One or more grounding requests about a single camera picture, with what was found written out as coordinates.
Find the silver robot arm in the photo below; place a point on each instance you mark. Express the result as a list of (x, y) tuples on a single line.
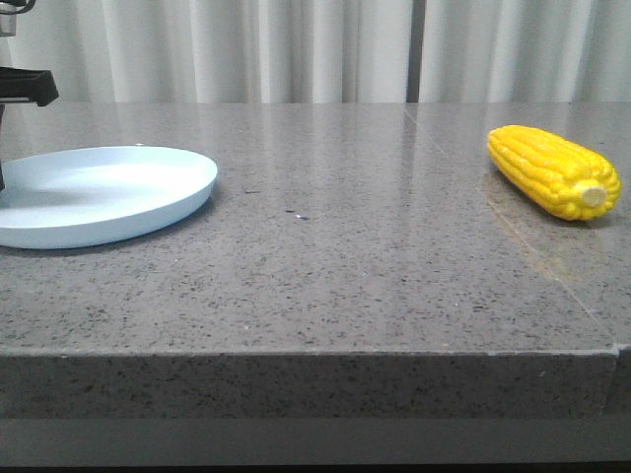
[(10, 10)]

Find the white pleated curtain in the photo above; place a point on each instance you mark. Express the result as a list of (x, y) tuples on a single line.
[(328, 51)]

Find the yellow plastic corn cob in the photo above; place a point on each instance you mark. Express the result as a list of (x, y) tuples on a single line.
[(567, 180)]

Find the light blue round plate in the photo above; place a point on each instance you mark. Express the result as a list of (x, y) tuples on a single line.
[(85, 197)]

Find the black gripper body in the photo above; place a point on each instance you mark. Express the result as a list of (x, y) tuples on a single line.
[(21, 85)]

